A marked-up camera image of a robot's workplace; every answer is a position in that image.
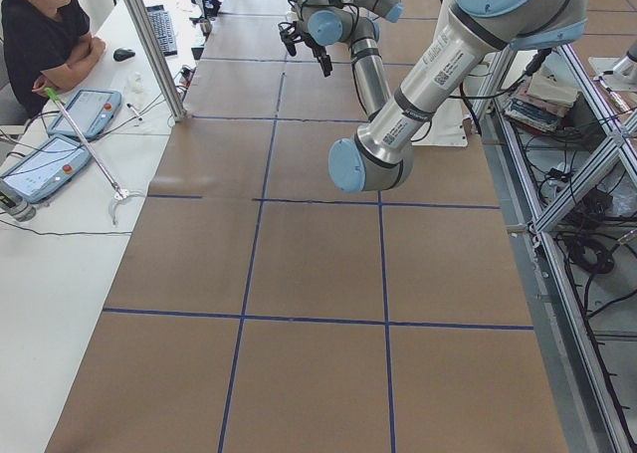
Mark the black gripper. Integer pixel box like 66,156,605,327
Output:
309,44,332,77

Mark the aluminium frame post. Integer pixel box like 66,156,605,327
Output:
122,0,186,122

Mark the stack of books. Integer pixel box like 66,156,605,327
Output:
504,74,579,132

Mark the black computer mouse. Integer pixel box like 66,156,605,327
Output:
112,48,135,62

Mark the blue teach pendant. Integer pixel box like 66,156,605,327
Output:
1,134,91,204
65,89,121,140

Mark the black keyboard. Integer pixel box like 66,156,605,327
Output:
146,5,178,56

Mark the upper blue teach pendant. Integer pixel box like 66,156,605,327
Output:
65,89,121,140

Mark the lower blue teach pendant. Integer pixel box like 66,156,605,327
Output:
1,134,91,204

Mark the seated person black shirt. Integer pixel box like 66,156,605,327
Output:
1,0,106,118

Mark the white pedestal column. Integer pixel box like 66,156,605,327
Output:
412,99,468,147

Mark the long grabber stick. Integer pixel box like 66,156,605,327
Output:
45,88,143,226

